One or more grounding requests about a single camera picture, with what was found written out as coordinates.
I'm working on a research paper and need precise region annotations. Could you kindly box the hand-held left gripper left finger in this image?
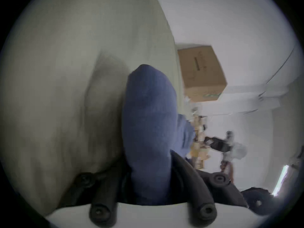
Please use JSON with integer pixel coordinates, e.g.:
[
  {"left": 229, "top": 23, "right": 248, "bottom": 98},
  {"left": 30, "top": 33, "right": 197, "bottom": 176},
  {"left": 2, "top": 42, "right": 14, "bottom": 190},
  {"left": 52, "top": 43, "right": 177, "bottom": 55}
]
[{"left": 58, "top": 160, "right": 129, "bottom": 226}]

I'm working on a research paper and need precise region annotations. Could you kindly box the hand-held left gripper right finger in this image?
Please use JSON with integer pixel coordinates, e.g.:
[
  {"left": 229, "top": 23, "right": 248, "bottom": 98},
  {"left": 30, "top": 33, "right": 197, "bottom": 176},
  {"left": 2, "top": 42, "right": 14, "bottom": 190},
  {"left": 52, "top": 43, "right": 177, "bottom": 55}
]
[{"left": 170, "top": 151, "right": 249, "bottom": 224}]

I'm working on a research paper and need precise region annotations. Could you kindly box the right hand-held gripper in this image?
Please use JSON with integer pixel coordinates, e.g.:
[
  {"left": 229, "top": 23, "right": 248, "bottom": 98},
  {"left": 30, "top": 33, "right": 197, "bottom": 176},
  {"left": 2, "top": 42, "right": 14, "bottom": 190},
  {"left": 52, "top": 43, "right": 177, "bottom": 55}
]
[{"left": 204, "top": 131, "right": 248, "bottom": 162}]

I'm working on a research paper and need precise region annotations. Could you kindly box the dark blue garment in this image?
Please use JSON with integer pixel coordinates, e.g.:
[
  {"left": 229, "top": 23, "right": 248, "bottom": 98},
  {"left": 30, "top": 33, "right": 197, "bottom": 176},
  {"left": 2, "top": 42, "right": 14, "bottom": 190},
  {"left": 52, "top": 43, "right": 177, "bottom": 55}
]
[{"left": 121, "top": 64, "right": 196, "bottom": 205}]

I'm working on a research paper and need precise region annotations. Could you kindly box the person's right hand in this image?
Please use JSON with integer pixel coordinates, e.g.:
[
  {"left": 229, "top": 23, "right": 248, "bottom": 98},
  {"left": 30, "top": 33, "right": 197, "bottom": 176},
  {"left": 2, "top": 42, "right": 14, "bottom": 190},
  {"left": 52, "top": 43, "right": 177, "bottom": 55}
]
[{"left": 220, "top": 161, "right": 235, "bottom": 183}]

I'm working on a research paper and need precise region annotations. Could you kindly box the brown cardboard carton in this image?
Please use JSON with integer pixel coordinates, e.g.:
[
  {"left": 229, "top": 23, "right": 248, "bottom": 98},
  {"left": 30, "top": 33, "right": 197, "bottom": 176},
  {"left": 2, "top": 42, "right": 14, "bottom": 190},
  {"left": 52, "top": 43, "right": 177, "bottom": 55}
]
[{"left": 177, "top": 45, "right": 228, "bottom": 102}]

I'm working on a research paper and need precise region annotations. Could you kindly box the bed with beige sheet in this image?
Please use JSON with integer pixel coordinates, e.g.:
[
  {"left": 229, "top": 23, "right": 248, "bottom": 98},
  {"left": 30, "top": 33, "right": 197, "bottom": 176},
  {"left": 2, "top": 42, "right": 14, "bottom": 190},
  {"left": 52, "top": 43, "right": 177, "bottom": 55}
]
[{"left": 0, "top": 0, "right": 190, "bottom": 216}]

